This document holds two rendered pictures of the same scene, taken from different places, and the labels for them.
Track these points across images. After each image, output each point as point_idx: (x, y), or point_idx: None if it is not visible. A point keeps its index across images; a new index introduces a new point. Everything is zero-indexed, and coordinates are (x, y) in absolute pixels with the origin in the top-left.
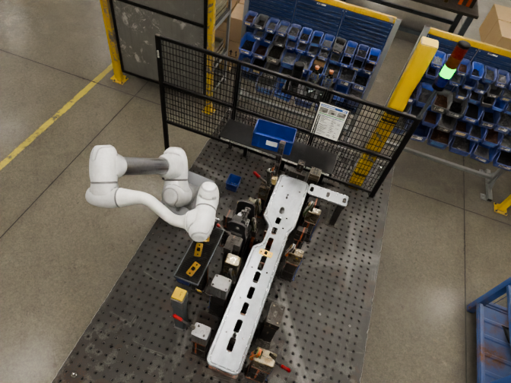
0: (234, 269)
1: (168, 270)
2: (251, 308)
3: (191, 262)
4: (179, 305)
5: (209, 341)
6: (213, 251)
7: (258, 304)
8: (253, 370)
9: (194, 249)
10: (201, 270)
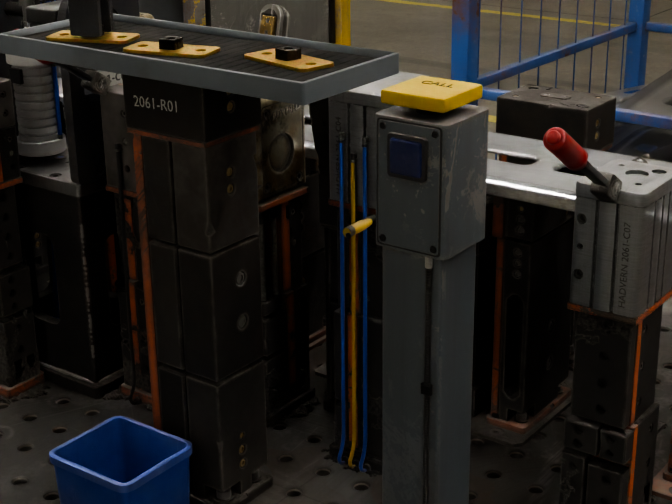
0: (297, 125)
1: None
2: (509, 147)
3: (241, 63)
4: (481, 150)
5: (557, 490)
6: (215, 28)
7: (491, 135)
8: None
9: (160, 56)
10: (307, 52)
